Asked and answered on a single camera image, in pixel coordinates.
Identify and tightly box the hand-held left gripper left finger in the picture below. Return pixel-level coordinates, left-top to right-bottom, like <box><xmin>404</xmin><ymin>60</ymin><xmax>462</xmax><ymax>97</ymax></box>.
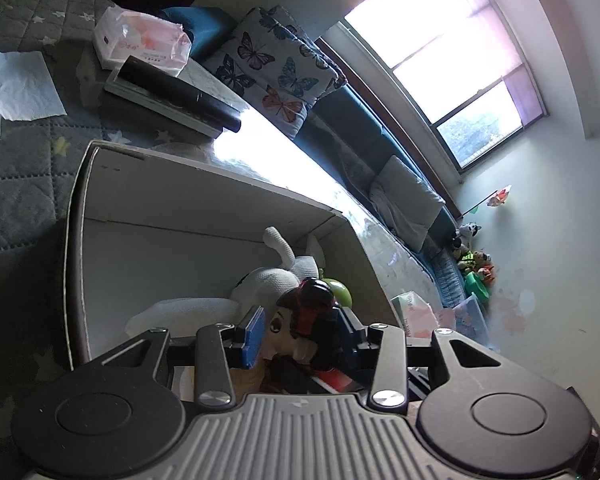
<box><xmin>92</xmin><ymin>305</ymin><xmax>267</xmax><ymax>409</ymax></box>

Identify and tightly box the black white plush toy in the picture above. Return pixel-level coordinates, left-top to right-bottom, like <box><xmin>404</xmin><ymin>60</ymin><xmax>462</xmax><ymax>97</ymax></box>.
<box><xmin>450</xmin><ymin>222</ymin><xmax>482</xmax><ymax>251</ymax></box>

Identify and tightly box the grey cardboard box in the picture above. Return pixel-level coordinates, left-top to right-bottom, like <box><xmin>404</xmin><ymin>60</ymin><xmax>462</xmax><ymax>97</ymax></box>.
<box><xmin>62</xmin><ymin>140</ymin><xmax>406</xmax><ymax>376</ymax></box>

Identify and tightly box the clear plastic storage bin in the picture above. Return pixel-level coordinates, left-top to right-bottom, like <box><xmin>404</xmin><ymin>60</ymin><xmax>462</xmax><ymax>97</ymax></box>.
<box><xmin>442</xmin><ymin>294</ymin><xmax>491</xmax><ymax>348</ymax></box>

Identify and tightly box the butterfly print pillow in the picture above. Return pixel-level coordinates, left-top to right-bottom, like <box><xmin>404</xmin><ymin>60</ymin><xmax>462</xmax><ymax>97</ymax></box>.
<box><xmin>202</xmin><ymin>5</ymin><xmax>348</xmax><ymax>141</ymax></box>

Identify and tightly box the white plush rabbit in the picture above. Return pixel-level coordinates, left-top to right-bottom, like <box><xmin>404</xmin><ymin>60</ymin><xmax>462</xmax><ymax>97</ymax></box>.
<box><xmin>230</xmin><ymin>226</ymin><xmax>326</xmax><ymax>311</ymax></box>

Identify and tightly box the green alien toy figure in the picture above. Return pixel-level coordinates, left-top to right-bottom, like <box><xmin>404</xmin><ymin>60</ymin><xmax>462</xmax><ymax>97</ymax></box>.
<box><xmin>320</xmin><ymin>272</ymin><xmax>355</xmax><ymax>308</ymax></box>

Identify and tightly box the large white paper sheet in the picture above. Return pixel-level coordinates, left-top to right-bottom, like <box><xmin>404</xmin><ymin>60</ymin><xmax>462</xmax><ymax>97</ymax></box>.
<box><xmin>0</xmin><ymin>44</ymin><xmax>67</xmax><ymax>122</ymax></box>

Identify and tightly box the green yellow plush toy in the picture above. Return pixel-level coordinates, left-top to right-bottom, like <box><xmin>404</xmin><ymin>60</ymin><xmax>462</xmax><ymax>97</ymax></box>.
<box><xmin>457</xmin><ymin>250</ymin><xmax>486</xmax><ymax>273</ymax></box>

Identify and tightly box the black-haired doll with red bow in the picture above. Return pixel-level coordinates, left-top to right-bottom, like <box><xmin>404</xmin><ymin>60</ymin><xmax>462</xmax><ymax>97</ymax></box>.
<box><xmin>260</xmin><ymin>276</ymin><xmax>368</xmax><ymax>396</ymax></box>

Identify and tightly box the black cylinder case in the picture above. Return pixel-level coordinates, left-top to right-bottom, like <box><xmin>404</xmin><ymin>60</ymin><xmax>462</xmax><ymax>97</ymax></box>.
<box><xmin>117</xmin><ymin>56</ymin><xmax>243</xmax><ymax>133</ymax></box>

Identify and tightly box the paper pinwheel toy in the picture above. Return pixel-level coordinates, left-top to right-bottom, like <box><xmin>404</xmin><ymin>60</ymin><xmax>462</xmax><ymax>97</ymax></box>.
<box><xmin>462</xmin><ymin>185</ymin><xmax>512</xmax><ymax>216</ymax></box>

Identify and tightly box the green plastic toy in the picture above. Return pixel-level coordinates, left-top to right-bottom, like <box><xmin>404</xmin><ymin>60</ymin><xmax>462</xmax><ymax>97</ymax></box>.
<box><xmin>462</xmin><ymin>270</ymin><xmax>493</xmax><ymax>301</ymax></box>

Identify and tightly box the window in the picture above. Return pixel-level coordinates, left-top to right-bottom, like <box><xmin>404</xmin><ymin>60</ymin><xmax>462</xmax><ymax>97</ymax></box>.
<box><xmin>315</xmin><ymin>0</ymin><xmax>551</xmax><ymax>176</ymax></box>

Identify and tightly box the blue sofa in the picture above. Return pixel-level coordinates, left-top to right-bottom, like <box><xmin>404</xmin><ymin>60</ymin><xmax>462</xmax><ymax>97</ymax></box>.
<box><xmin>155</xmin><ymin>5</ymin><xmax>481</xmax><ymax>311</ymax></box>

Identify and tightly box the flat white box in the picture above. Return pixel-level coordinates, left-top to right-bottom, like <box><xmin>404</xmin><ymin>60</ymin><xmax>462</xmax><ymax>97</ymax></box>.
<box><xmin>104</xmin><ymin>67</ymin><xmax>221</xmax><ymax>137</ymax></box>

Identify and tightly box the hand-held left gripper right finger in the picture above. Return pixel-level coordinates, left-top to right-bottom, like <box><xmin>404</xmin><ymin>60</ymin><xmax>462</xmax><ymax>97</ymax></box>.
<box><xmin>332</xmin><ymin>305</ymin><xmax>501</xmax><ymax>409</ymax></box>

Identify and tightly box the grey white pillow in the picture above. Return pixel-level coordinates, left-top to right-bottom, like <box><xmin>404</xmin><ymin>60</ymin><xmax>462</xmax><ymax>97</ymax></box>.
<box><xmin>369</xmin><ymin>155</ymin><xmax>447</xmax><ymax>253</ymax></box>

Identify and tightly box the pink white tissue packet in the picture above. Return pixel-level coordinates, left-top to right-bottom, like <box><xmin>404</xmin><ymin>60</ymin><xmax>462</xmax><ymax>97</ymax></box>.
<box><xmin>92</xmin><ymin>5</ymin><xmax>193</xmax><ymax>78</ymax></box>
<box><xmin>390</xmin><ymin>291</ymin><xmax>443</xmax><ymax>338</ymax></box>

